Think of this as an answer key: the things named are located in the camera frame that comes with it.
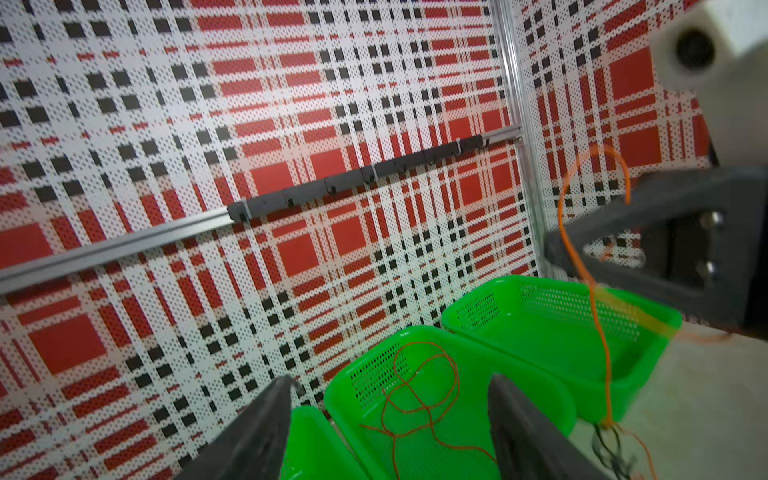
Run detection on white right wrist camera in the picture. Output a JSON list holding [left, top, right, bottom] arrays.
[[650, 1, 767, 167]]

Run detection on green plastic basket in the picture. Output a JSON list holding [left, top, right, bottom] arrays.
[[442, 275, 682, 423], [325, 326, 576, 479], [280, 406, 368, 479]]

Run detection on middle green plastic basket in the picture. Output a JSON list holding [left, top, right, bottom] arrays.
[[325, 326, 576, 479]]

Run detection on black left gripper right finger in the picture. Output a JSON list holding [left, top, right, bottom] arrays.
[[488, 374, 606, 480]]

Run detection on black thin cable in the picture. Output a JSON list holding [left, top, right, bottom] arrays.
[[590, 422, 637, 480]]

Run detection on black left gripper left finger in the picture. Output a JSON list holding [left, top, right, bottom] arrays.
[[178, 375, 300, 479]]

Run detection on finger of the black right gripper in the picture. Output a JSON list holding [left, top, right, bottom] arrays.
[[565, 166, 767, 327]]

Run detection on right green plastic basket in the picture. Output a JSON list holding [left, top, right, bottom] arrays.
[[442, 275, 682, 423]]

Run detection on black hook rail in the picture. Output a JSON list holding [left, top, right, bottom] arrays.
[[227, 135, 489, 222]]

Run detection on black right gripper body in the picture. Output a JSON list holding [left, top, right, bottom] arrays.
[[742, 251, 768, 336]]

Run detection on left green plastic basket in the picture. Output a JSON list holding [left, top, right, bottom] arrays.
[[280, 406, 368, 479]]

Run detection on red thin cable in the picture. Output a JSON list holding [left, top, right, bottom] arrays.
[[358, 340, 499, 480]]

